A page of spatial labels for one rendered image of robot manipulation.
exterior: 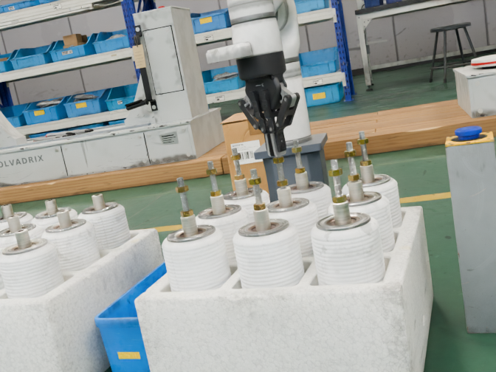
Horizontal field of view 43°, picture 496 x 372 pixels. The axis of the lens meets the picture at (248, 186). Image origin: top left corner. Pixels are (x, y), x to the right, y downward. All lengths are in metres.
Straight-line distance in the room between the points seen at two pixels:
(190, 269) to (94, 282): 0.28
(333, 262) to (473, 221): 0.27
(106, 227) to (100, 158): 1.90
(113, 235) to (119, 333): 0.27
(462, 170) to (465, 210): 0.06
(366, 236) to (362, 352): 0.15
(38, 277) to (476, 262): 0.71
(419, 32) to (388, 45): 0.45
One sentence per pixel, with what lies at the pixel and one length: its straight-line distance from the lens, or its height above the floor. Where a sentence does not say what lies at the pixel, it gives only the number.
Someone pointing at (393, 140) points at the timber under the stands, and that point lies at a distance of 2.76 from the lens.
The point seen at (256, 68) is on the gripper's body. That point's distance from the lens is 0.96.
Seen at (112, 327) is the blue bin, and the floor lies 0.11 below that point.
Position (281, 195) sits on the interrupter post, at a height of 0.27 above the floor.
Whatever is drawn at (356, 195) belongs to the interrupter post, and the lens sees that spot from 0.98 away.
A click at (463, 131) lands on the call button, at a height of 0.33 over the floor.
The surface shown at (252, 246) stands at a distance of 0.87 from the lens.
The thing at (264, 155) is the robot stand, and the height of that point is 0.29.
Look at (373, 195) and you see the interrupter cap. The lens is 0.99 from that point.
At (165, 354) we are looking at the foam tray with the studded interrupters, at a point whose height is 0.09.
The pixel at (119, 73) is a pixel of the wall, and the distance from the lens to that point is 10.01.
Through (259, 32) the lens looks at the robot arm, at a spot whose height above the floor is 0.53.
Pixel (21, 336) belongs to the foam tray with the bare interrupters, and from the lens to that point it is 1.11.
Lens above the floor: 0.49
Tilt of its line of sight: 11 degrees down
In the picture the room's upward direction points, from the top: 10 degrees counter-clockwise
